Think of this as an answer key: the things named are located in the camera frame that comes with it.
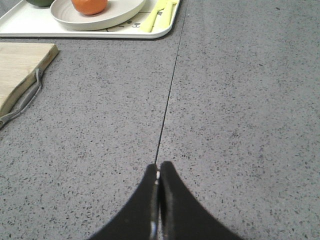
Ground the white rectangular tray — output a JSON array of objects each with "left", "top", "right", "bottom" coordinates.
[{"left": 0, "top": 0, "right": 180, "bottom": 39}]

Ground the yellow plastic knife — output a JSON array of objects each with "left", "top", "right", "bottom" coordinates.
[{"left": 139, "top": 0, "right": 167, "bottom": 33}]

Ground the green lime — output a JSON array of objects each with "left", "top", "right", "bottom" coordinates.
[{"left": 26, "top": 0, "right": 54, "bottom": 8}]

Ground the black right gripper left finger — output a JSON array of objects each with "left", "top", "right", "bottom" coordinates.
[{"left": 90, "top": 164, "right": 159, "bottom": 240}]

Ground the wooden cutting board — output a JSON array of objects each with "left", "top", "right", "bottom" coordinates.
[{"left": 0, "top": 42, "right": 59, "bottom": 116}]

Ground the orange mandarin fruit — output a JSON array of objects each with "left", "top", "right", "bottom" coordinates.
[{"left": 71, "top": 0, "right": 108, "bottom": 16}]

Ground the beige round plate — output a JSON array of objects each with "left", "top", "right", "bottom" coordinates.
[{"left": 50, "top": 0, "right": 146, "bottom": 31}]

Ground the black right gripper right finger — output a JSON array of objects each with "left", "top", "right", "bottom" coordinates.
[{"left": 160, "top": 161, "right": 241, "bottom": 240}]

